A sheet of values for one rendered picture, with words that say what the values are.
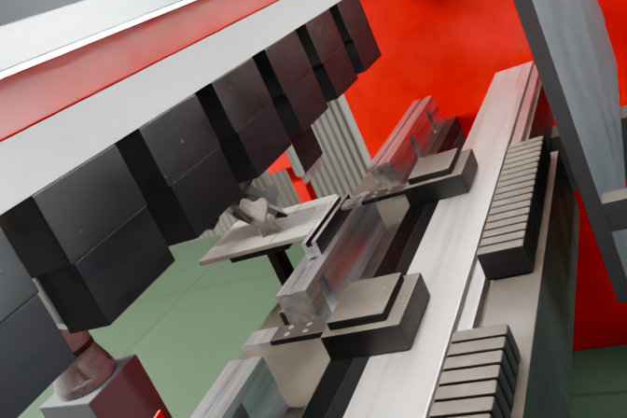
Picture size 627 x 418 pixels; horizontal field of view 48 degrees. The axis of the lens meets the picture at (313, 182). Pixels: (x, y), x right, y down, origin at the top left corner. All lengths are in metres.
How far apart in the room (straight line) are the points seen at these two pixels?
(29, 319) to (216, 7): 0.62
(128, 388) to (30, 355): 1.08
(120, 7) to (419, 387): 0.49
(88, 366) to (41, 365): 1.03
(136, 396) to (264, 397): 0.82
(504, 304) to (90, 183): 0.49
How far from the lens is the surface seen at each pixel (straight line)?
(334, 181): 4.59
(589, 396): 2.33
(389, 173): 1.67
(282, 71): 1.29
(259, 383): 1.04
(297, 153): 1.31
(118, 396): 1.80
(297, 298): 1.20
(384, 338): 0.87
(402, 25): 2.12
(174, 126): 0.99
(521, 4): 0.85
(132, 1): 0.66
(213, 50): 1.12
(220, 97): 1.10
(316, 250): 1.29
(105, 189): 0.86
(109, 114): 0.90
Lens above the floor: 1.43
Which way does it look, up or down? 15 degrees down
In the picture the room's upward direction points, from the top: 25 degrees counter-clockwise
